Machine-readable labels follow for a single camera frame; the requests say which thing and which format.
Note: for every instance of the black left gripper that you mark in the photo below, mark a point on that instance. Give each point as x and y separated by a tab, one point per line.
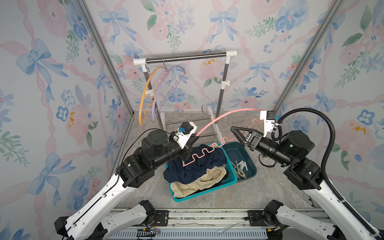
186	151

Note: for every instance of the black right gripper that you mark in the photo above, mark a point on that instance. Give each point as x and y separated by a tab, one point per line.
256	139

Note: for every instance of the navy blue shorts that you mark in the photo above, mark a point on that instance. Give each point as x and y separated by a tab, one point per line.
175	172

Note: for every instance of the pink clothes hanger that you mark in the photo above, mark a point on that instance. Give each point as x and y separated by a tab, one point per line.
216	120

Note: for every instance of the white clothespin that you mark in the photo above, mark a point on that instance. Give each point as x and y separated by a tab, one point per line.
242	166

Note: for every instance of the beige shorts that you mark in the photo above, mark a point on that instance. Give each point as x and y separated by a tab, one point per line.
212	178

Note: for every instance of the orange clothespin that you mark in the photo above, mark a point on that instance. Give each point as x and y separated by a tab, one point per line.
241	175

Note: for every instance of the orange clothes hanger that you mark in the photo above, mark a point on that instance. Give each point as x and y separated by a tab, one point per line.
146	91

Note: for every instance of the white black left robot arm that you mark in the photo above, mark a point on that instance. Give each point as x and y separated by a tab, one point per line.
93	221

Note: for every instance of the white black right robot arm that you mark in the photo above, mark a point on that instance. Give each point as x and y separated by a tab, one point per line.
306	175

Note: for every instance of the dark teal plastic bin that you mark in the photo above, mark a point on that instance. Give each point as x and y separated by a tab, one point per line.
237	153

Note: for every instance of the teal perforated plastic basket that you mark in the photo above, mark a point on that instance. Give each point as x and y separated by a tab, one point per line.
229	180

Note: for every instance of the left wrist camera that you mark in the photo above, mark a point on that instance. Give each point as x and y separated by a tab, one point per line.
184	132

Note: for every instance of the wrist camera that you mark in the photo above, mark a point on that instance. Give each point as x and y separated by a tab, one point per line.
270	122
184	132

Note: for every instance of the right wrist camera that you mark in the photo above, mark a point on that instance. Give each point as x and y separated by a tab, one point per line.
270	122

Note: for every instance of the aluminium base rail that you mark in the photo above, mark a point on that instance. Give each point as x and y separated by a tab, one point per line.
217	224

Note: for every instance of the silver aluminium corner post left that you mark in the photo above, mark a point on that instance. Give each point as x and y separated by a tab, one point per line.
100	46

